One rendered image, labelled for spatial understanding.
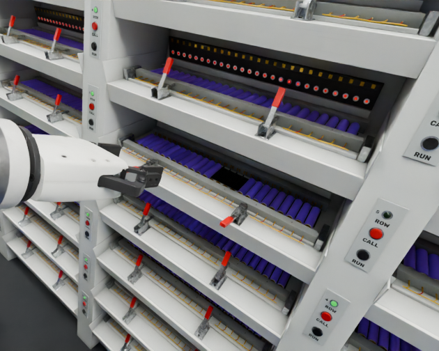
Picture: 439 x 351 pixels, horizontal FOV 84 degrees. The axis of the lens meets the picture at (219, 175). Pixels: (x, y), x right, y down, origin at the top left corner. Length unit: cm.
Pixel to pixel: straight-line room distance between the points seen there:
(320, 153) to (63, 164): 38
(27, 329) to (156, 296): 74
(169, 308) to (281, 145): 59
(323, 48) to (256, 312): 54
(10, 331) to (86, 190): 122
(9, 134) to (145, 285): 68
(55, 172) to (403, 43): 43
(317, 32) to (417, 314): 47
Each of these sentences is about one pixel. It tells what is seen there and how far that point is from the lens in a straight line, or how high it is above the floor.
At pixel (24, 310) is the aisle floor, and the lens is 153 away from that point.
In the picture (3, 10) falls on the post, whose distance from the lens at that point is 136.
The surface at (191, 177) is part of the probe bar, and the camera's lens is 61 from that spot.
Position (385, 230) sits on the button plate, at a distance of 46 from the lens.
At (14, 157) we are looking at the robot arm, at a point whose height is 106.
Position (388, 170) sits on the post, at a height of 110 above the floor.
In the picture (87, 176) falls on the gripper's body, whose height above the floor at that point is 104.
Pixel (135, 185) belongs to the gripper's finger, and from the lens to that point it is 30.
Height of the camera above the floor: 117
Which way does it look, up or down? 23 degrees down
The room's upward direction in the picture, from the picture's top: 15 degrees clockwise
